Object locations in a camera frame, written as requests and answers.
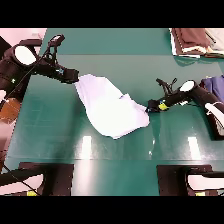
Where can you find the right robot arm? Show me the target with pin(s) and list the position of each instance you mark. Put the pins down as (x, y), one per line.
(203, 95)

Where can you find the blue garment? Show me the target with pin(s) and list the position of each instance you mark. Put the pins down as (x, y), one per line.
(216, 85)

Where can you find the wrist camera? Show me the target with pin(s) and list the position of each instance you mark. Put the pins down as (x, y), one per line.
(166, 86)
(56, 39)

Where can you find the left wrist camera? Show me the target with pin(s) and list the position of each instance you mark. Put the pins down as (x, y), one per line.
(56, 39)

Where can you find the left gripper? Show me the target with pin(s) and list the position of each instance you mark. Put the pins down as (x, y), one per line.
(69, 75)

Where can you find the white shirt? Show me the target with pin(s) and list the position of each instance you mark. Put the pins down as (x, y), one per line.
(110, 110)

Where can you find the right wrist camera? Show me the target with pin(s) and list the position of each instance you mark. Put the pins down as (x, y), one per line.
(166, 86)

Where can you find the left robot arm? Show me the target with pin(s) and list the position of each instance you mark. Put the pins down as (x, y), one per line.
(13, 71)

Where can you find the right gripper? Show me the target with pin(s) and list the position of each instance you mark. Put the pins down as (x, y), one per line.
(156, 106)

